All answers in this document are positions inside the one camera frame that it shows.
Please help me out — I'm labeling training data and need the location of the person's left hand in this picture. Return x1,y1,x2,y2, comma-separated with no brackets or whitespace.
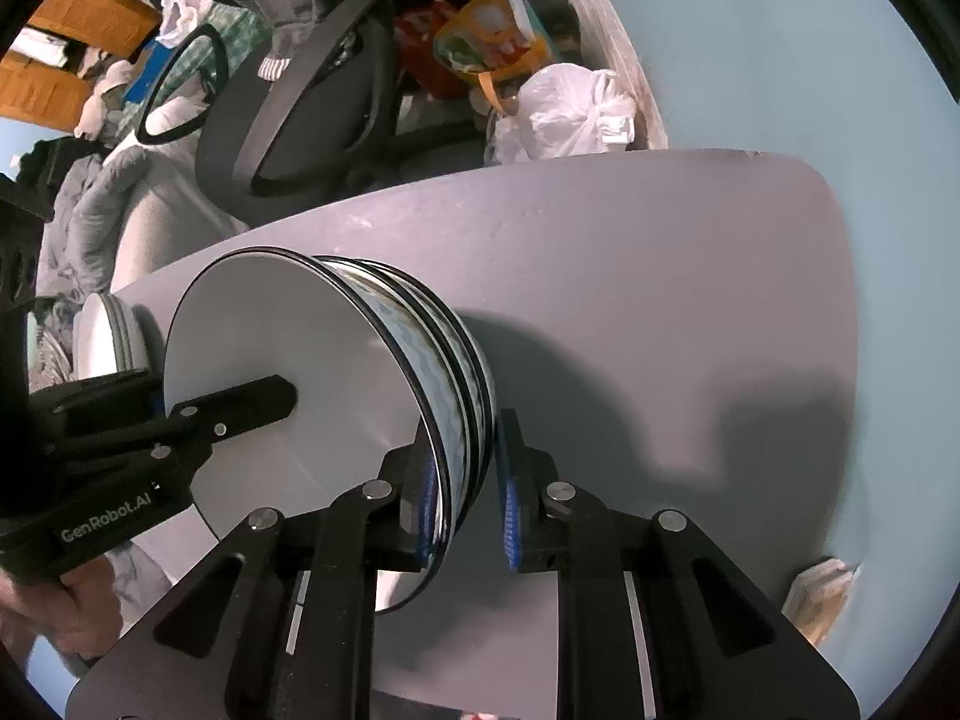
0,555,125,665

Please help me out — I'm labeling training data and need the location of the white bed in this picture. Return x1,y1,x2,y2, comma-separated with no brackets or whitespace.
109,97,248,293

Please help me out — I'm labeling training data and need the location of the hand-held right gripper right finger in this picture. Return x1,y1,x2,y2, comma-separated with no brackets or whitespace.
495,409,860,720

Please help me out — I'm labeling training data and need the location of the yellow orange bag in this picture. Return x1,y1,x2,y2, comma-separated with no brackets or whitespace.
433,0,556,117

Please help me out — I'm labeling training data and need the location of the black office chair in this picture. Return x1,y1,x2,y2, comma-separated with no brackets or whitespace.
135,0,488,230

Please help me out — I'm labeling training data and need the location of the small white plastic bag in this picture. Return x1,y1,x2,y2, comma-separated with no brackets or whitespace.
154,0,207,46

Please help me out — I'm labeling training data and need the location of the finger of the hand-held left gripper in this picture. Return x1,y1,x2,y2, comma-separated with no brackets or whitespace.
160,375,298,482
30,366,167,458

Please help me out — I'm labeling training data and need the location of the wooden board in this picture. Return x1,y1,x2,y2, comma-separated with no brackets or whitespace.
784,559,860,646

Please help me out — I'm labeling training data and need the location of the blue flat box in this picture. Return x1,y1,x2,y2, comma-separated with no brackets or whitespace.
124,41,170,102

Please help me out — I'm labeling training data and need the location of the large white plastic bag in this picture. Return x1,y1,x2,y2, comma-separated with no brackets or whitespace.
487,64,638,162

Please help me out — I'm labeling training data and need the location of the grey garment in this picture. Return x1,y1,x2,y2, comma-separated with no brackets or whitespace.
187,0,331,61

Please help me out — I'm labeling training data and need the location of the white bowl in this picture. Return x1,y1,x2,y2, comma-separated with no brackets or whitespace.
352,259,485,526
390,266,502,488
161,246,473,616

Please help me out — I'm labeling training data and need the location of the grey duvet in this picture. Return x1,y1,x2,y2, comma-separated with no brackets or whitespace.
37,142,151,293

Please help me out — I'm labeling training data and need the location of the green checkered tablecloth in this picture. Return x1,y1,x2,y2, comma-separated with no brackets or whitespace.
150,0,271,121

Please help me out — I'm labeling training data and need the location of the pile of beige clothes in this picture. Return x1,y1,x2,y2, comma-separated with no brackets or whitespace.
75,64,132,140

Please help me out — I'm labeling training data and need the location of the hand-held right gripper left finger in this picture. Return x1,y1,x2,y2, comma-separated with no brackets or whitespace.
66,446,443,720

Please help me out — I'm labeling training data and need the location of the red packet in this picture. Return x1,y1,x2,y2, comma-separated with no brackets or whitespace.
394,0,458,95

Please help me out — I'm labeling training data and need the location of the wooden wardrobe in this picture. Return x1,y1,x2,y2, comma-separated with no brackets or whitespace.
0,0,162,136

